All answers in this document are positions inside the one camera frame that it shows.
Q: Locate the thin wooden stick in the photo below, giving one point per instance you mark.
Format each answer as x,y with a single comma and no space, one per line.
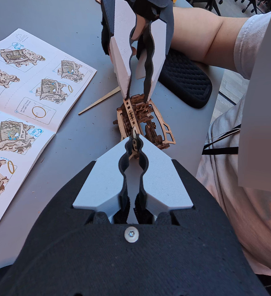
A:
98,101

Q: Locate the person's right hand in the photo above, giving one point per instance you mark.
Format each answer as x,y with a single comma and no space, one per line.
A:
139,27

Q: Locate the wooden mechanical model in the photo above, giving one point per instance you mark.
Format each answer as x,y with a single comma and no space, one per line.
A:
129,113

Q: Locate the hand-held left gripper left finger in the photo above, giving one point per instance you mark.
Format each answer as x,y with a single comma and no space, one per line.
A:
98,182

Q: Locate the person's pale shirt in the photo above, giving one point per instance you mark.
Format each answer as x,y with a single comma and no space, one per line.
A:
221,115

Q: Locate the illustrated instruction booklet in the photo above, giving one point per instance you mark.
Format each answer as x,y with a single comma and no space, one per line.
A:
56,101

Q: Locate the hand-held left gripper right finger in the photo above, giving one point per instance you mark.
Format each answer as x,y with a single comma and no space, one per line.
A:
165,182

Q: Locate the black padded wrist rest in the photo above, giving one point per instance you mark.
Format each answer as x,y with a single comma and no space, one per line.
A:
186,81

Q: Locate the person's right forearm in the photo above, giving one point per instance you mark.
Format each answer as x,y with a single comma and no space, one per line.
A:
200,34

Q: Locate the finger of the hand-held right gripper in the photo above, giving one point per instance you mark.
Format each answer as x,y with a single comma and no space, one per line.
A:
159,46
121,60

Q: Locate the black and red office chair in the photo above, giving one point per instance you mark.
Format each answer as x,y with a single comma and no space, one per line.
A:
253,5

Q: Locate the grey desk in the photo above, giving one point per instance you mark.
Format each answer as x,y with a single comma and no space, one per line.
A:
80,150

